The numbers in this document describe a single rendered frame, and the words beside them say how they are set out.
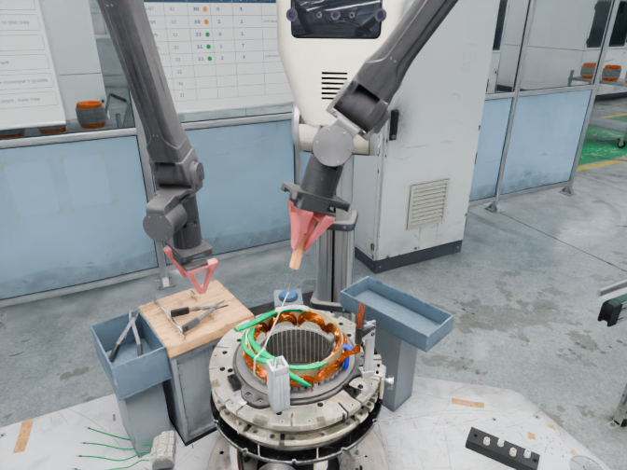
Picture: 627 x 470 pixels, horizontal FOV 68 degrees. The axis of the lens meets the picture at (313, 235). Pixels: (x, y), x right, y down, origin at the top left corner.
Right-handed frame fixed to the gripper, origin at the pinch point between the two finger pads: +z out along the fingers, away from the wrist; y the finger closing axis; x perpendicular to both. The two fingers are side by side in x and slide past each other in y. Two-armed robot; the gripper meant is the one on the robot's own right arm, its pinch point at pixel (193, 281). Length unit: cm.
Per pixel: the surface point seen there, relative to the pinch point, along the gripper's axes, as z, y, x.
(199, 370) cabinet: 19.9, 3.9, -3.2
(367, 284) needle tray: 13.6, 8.2, 42.5
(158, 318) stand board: 10.3, -6.6, -6.9
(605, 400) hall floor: 120, 34, 179
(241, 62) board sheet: -21, -179, 113
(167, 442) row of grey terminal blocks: 35.0, 4.3, -13.0
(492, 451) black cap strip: 38, 49, 44
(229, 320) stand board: 10.5, 3.6, 5.5
